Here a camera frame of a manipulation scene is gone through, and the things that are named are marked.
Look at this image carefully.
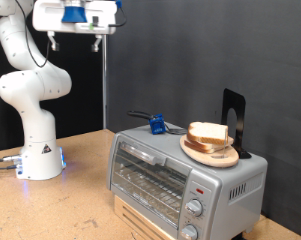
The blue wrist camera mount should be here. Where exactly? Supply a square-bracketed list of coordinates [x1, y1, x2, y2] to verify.
[61, 0, 88, 24]

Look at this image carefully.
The black metal bookend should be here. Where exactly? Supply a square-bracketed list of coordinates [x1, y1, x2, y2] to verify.
[220, 88, 253, 160]

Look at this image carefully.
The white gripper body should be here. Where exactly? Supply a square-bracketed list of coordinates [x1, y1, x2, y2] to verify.
[32, 0, 118, 35]

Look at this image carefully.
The silver toaster oven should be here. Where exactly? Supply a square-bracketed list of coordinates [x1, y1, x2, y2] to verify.
[106, 121, 268, 240]

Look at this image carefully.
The base cable with silver connector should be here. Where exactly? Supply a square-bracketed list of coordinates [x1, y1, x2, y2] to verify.
[0, 154, 23, 163]

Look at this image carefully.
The round wooden board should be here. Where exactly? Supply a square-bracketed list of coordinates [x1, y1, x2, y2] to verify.
[179, 133, 240, 169]

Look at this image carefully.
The thick white bread slice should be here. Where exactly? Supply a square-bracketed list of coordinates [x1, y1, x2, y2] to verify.
[187, 121, 230, 146]

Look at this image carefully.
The glass oven door with handle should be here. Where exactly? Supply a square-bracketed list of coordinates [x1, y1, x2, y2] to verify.
[109, 133, 193, 231]

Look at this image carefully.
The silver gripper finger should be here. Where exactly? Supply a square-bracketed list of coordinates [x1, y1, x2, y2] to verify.
[47, 31, 60, 52]
[91, 34, 104, 53]

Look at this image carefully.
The metal spatula with blue block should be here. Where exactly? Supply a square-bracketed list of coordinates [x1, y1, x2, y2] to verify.
[127, 110, 188, 136]

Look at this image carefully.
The wire oven rack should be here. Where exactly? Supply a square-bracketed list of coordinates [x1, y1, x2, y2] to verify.
[113, 156, 188, 221]

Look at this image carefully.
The silver oven knob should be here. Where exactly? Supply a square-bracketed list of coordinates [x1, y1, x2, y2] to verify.
[184, 198, 204, 218]
[180, 223, 199, 240]

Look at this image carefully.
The thin metal pin on board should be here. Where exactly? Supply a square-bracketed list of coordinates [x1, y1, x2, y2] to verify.
[211, 128, 228, 159]

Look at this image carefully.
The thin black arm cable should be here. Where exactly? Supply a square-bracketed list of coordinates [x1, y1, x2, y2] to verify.
[14, 0, 128, 69]

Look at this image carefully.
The vertical metal pole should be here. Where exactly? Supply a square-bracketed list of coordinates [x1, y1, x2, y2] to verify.
[101, 34, 108, 130]

